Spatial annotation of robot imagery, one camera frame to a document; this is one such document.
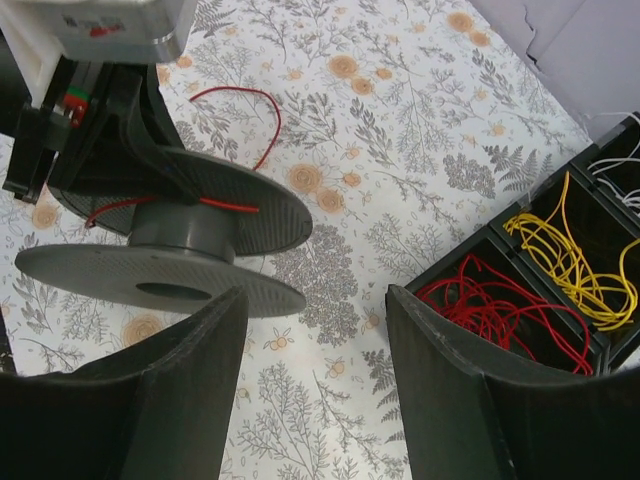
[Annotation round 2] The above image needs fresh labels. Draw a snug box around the red wire bundle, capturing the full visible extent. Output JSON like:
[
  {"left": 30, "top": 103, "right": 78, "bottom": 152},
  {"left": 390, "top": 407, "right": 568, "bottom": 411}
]
[{"left": 414, "top": 253, "right": 594, "bottom": 376}]

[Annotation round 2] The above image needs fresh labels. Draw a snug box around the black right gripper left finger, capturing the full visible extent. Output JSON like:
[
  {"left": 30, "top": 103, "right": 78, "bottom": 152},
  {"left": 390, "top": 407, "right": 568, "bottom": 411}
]
[{"left": 1, "top": 287, "right": 248, "bottom": 479}]

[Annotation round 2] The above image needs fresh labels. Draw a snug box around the black compartment cable box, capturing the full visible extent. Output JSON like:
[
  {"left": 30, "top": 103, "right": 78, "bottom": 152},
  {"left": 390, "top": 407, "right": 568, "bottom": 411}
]
[{"left": 408, "top": 114, "right": 639, "bottom": 375}]

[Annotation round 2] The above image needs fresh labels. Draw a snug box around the long red cable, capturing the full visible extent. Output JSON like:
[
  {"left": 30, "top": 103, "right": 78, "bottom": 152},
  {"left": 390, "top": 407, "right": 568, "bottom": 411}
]
[{"left": 84, "top": 86, "right": 282, "bottom": 230}]

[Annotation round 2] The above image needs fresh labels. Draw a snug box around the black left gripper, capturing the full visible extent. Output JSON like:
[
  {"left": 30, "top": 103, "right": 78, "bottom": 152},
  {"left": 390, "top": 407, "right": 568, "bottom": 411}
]
[{"left": 2, "top": 57, "right": 200, "bottom": 205}]

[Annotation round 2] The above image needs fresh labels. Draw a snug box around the yellow wire bundle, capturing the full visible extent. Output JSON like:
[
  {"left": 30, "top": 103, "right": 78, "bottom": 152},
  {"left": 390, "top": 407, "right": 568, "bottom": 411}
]
[{"left": 503, "top": 171, "right": 640, "bottom": 332}]

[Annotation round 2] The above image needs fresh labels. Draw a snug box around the white purple wire bundle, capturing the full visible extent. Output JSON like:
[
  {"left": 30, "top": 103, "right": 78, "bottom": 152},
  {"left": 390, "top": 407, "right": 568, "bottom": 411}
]
[{"left": 587, "top": 112, "right": 640, "bottom": 216}]

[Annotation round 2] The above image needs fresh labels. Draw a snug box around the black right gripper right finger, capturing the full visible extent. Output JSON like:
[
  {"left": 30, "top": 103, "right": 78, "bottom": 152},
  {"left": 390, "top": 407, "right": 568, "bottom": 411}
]
[{"left": 386, "top": 285, "right": 639, "bottom": 479}]

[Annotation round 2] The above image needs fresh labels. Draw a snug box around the grey perforated cable spool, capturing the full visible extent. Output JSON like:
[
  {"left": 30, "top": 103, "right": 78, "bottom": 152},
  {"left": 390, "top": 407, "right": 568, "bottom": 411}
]
[{"left": 15, "top": 147, "right": 313, "bottom": 317}]

